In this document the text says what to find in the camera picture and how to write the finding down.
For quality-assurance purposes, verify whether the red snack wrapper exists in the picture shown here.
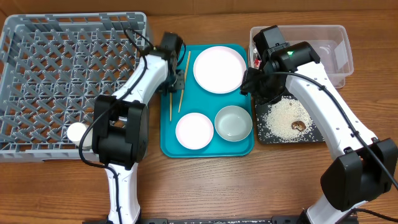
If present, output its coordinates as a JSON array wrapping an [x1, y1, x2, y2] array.
[[253, 48, 262, 68]]

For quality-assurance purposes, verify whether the wooden chopstick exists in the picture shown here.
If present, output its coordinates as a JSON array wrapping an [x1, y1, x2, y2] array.
[[178, 51, 191, 113], [169, 93, 173, 122]]

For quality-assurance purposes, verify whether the pile of white rice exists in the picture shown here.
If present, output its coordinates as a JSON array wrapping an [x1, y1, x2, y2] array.
[[261, 96, 318, 142]]

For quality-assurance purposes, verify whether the white round plate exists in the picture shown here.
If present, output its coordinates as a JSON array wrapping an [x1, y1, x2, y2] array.
[[193, 46, 246, 94]]

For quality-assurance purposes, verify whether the grey bowl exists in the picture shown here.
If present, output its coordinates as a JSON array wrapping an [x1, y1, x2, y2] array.
[[214, 105, 252, 142]]

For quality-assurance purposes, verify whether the pink white small bowl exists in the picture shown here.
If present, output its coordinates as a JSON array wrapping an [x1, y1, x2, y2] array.
[[175, 113, 214, 150]]

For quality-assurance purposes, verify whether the brown food scrap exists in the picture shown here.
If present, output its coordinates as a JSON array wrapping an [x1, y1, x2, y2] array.
[[291, 121, 307, 132]]

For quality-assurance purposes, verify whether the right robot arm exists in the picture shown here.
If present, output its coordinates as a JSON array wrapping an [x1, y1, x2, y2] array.
[[240, 42, 397, 223]]

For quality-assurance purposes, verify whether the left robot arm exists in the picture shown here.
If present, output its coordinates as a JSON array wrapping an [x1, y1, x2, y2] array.
[[91, 50, 181, 223]]

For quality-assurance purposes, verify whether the black food waste tray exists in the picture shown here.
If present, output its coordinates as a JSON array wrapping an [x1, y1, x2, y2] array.
[[254, 86, 327, 145]]

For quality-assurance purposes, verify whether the clear plastic waste bin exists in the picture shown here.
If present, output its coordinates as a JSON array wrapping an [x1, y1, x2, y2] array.
[[248, 24, 355, 90]]

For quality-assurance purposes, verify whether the teal plastic serving tray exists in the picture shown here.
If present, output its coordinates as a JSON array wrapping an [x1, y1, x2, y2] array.
[[160, 45, 254, 158]]

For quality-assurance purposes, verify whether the white cup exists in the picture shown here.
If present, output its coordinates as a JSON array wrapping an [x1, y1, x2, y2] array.
[[67, 122, 93, 150]]

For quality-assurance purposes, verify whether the grey plastic dish rack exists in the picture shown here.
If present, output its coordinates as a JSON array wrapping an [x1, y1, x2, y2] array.
[[1, 12, 153, 162]]

